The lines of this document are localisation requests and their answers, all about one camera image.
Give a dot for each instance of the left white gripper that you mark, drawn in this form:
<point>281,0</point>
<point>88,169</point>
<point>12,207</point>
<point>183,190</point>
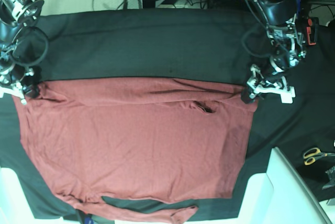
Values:
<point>259,84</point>

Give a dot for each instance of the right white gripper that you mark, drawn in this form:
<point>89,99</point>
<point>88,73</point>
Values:
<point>19,82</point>

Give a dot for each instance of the red long-sleeve T-shirt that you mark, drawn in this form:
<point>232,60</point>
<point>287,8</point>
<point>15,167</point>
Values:
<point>131,138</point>

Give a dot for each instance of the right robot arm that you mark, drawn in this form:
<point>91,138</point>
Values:
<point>18,23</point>

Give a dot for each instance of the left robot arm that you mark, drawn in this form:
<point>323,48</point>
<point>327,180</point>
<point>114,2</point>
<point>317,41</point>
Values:
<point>278,18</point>

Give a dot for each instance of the black table cloth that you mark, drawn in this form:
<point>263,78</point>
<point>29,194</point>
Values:
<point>203,45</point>

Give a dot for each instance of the orange black clamp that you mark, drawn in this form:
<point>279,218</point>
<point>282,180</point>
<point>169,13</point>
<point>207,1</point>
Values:
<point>312,30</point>

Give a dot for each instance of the blue orange clamp bottom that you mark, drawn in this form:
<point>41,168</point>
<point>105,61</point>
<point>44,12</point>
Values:
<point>85,219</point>

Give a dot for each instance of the yellow-handled scissors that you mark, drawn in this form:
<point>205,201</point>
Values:
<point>314,154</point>

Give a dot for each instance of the blue clamp handle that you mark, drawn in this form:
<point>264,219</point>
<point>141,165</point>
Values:
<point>297,7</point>

